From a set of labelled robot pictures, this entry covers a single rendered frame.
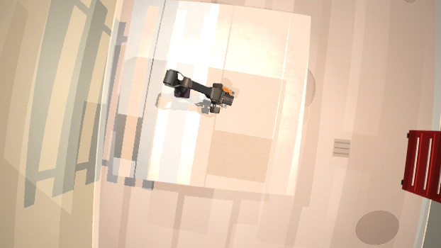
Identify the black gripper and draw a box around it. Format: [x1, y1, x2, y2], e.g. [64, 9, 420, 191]
[210, 82, 223, 113]

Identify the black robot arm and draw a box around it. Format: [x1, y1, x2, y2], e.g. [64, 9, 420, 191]
[163, 69, 234, 106]

